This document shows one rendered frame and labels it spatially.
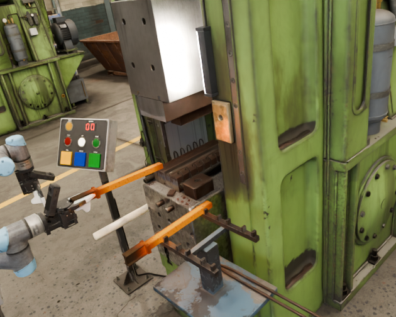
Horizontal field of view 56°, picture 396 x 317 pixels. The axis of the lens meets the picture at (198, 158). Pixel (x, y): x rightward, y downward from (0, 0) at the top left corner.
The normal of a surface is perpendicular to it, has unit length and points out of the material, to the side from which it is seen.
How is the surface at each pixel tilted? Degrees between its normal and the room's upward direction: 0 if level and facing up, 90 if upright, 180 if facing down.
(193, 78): 90
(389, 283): 0
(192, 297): 0
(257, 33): 89
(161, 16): 90
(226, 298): 0
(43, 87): 88
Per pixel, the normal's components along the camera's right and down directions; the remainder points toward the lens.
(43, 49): 0.60, 0.08
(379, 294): -0.14, -0.89
